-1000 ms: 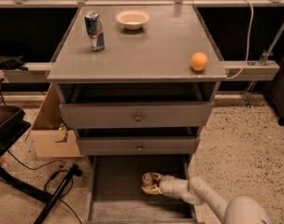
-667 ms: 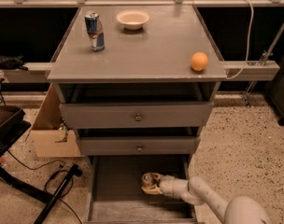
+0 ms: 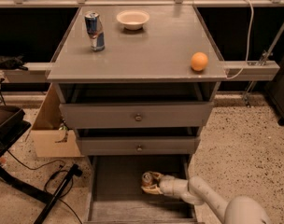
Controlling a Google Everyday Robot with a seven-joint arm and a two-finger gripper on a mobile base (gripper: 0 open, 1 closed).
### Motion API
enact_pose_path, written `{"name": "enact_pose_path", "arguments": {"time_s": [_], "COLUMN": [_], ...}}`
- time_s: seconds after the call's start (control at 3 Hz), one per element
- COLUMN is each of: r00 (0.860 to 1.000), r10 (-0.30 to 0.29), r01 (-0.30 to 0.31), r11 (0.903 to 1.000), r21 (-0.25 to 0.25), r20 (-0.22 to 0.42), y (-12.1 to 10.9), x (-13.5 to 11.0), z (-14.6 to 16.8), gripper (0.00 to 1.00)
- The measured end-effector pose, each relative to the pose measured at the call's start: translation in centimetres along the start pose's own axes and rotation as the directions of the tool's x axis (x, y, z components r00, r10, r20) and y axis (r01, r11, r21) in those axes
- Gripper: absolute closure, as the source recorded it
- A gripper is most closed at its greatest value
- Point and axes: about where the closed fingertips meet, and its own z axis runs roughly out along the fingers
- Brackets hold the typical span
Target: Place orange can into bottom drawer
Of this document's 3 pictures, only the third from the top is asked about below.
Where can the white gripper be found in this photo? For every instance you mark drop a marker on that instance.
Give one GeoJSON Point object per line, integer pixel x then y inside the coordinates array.
{"type": "Point", "coordinates": [167, 184]}

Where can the blue silver energy drink can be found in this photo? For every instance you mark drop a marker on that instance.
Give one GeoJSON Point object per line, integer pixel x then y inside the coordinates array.
{"type": "Point", "coordinates": [95, 31]}

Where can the grey open bottom drawer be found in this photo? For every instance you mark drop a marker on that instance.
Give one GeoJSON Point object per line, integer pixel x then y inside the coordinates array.
{"type": "Point", "coordinates": [116, 196]}

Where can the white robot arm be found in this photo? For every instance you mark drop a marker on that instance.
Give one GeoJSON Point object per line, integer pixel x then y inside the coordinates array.
{"type": "Point", "coordinates": [239, 210]}

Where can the cardboard box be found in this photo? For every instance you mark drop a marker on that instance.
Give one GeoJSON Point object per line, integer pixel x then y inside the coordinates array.
{"type": "Point", "coordinates": [52, 138]}

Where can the grey top drawer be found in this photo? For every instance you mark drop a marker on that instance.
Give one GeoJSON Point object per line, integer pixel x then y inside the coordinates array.
{"type": "Point", "coordinates": [131, 115]}

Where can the grey drawer cabinet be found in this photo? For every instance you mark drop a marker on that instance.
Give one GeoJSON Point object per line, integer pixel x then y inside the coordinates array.
{"type": "Point", "coordinates": [151, 65]}

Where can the grey middle drawer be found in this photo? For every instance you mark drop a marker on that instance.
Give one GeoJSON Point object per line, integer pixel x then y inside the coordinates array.
{"type": "Point", "coordinates": [138, 145]}

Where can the white paper bowl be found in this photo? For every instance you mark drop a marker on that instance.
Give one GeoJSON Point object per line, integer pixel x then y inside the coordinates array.
{"type": "Point", "coordinates": [133, 19]}

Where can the orange fruit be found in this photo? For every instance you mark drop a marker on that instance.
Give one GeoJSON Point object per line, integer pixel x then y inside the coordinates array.
{"type": "Point", "coordinates": [199, 61]}

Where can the orange soda can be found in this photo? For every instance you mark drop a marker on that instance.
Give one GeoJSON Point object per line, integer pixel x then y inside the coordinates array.
{"type": "Point", "coordinates": [147, 179]}

